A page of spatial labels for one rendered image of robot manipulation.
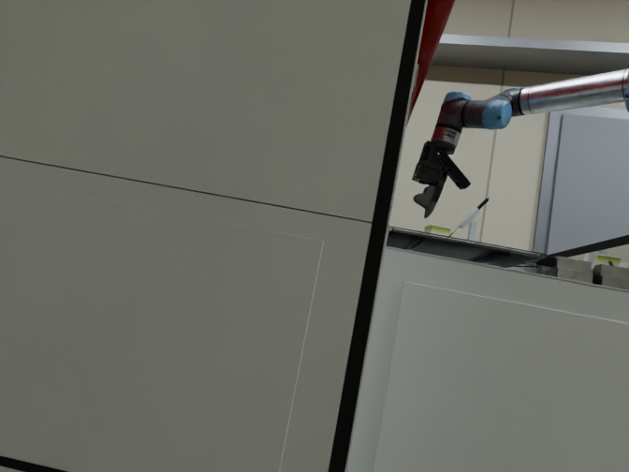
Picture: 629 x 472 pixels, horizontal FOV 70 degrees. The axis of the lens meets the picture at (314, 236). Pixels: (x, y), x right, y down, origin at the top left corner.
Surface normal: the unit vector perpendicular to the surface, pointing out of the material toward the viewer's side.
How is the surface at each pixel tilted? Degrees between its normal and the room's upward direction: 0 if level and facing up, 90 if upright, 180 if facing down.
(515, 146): 90
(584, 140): 90
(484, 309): 90
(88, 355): 90
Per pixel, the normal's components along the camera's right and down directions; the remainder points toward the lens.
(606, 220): -0.20, -0.18
